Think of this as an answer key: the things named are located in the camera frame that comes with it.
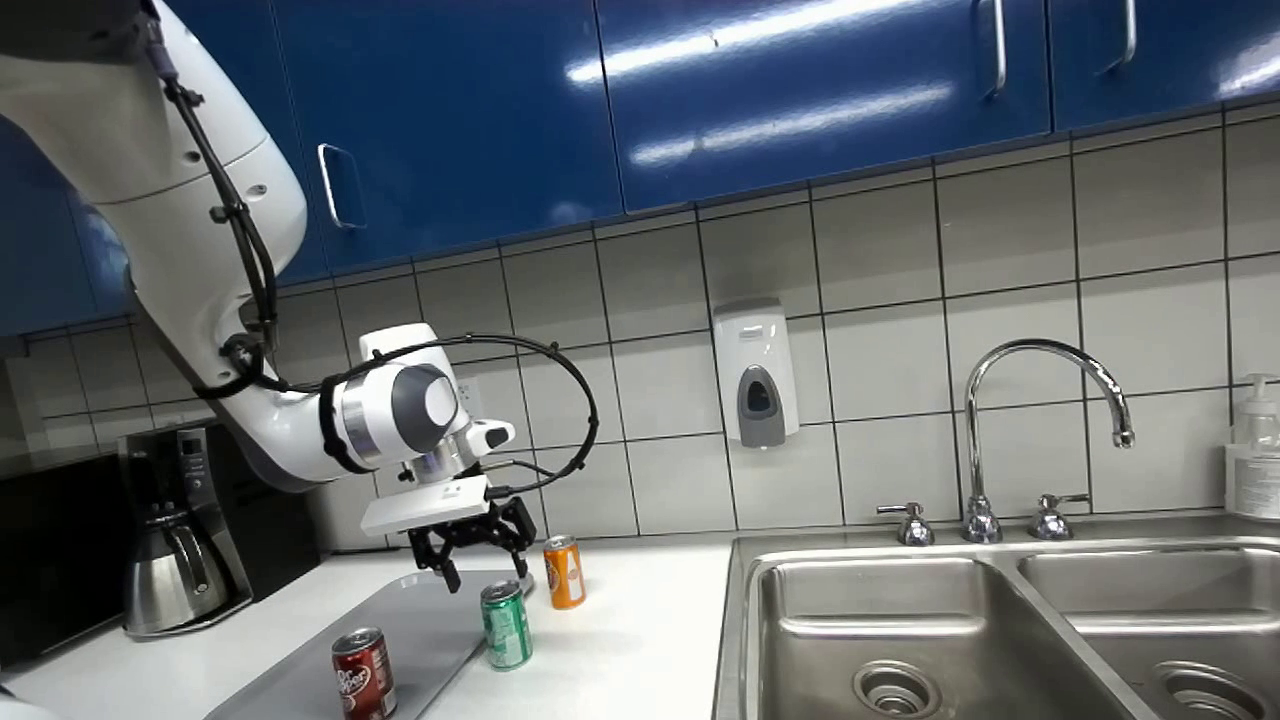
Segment clear pump soap bottle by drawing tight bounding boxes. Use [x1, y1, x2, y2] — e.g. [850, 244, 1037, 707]
[1220, 374, 1280, 528]

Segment red soda can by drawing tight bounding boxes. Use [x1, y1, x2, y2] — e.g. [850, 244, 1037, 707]
[329, 623, 400, 720]

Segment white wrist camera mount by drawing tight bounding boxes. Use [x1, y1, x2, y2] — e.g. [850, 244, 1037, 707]
[357, 475, 491, 540]

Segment black drip coffee maker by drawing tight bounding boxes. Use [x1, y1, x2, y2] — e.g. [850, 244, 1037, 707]
[121, 418, 324, 643]

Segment white wall soap dispenser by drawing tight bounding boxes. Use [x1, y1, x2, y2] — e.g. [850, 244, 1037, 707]
[714, 302, 804, 453]

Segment stainless steel coffee carafe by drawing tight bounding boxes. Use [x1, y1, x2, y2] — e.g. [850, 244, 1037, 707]
[124, 503, 252, 638]

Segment chrome faucet handle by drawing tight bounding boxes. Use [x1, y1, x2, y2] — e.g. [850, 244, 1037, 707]
[1025, 490, 1098, 544]
[877, 501, 942, 546]

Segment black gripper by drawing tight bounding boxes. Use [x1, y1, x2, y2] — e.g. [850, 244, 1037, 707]
[403, 501, 539, 601]

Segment green soda can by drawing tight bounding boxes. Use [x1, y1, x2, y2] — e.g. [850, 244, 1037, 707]
[475, 577, 536, 673]

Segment black microwave oven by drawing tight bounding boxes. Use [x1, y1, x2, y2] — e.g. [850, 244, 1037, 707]
[0, 453, 135, 673]

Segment blue glossy cabinet door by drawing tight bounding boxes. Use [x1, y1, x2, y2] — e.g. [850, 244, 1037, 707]
[1041, 0, 1280, 135]
[0, 0, 314, 345]
[592, 0, 1058, 217]
[266, 0, 625, 283]

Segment orange soda can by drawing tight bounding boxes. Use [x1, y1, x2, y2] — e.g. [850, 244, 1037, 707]
[539, 532, 592, 610]

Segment silver cabinet door handle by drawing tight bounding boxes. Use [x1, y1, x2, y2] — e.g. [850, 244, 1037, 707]
[988, 0, 1017, 97]
[1104, 0, 1146, 74]
[314, 135, 361, 233]

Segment chrome gooseneck faucet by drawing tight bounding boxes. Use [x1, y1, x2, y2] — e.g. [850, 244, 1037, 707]
[955, 336, 1139, 546]

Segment stainless steel double sink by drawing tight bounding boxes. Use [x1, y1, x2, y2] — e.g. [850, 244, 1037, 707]
[714, 532, 1280, 720]

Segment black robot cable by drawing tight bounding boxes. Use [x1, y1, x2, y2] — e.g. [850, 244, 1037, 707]
[135, 12, 604, 509]

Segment grey plastic tray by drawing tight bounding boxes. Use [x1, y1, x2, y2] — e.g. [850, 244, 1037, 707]
[203, 567, 536, 720]

